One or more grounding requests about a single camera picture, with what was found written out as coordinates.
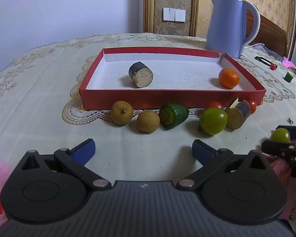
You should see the small green tomato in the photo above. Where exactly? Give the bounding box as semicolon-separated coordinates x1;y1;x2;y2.
270;128;291;143

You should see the large green tomato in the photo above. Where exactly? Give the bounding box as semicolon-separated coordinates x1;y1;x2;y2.
199;107;228;135

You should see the red cherry tomato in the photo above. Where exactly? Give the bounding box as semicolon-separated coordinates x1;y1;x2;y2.
270;64;277;70
247;99;257;114
206;101;224;110

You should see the green cucumber piece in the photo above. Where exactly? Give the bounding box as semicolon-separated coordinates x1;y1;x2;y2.
159;103;189;130
284;72;293;83

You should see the round brown longan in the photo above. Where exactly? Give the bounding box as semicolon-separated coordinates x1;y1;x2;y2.
136;110;160;133

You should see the orange tangerine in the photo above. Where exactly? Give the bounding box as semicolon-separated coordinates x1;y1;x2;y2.
218;68;240;89

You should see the pink bedding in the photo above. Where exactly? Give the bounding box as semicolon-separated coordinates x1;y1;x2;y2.
250;43;296;75

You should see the brown wooden headboard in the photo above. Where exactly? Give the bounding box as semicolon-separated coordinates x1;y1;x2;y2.
249;15;287;56

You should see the red shallow cardboard tray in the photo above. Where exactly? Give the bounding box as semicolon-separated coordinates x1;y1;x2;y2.
79;47;266;110

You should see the blue electric kettle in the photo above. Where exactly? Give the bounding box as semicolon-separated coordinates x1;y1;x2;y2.
206;0;261;58

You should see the white wall switch panel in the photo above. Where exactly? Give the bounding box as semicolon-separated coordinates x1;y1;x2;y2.
162;8;186;23

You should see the gold picture frame moulding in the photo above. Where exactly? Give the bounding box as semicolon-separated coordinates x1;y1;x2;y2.
142;0;199;36

